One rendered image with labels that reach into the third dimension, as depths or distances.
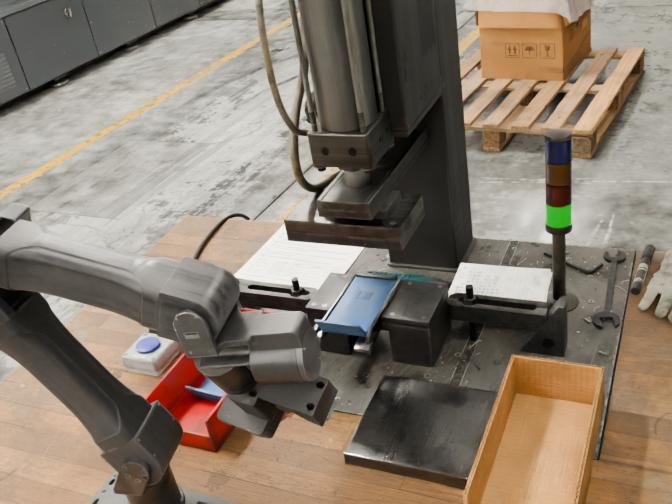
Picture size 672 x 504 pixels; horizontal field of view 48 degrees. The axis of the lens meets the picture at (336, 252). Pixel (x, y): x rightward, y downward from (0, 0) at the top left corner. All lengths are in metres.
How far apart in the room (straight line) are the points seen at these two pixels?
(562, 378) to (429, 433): 0.19
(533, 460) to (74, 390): 0.56
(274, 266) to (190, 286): 0.71
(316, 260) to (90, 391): 0.67
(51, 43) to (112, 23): 0.71
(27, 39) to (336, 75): 5.57
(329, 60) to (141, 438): 0.51
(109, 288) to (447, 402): 0.50
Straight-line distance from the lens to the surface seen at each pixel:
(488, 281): 1.25
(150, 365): 1.27
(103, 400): 0.92
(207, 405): 1.18
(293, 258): 1.48
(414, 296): 1.17
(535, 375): 1.08
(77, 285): 0.81
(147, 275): 0.78
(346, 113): 1.00
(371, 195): 1.04
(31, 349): 0.90
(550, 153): 1.13
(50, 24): 6.63
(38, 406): 1.32
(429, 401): 1.08
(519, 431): 1.05
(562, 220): 1.18
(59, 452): 1.22
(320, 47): 0.98
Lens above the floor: 1.65
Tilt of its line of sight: 31 degrees down
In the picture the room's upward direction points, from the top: 10 degrees counter-clockwise
